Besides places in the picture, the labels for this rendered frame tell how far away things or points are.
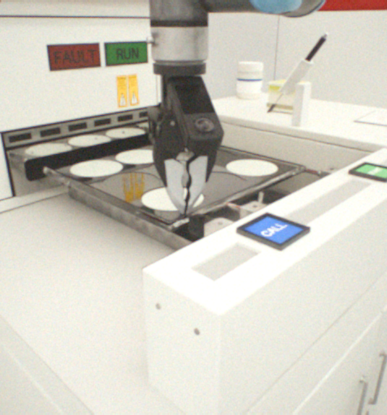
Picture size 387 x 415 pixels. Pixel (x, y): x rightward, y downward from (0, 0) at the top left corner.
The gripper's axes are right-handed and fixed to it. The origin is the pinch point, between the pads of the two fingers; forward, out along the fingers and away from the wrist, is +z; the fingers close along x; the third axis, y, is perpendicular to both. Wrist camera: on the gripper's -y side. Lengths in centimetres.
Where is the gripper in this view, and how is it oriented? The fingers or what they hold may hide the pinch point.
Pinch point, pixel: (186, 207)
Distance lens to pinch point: 61.4
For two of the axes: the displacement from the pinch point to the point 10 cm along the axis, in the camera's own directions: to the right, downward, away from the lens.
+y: -3.2, -3.8, 8.7
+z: 0.0, 9.1, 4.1
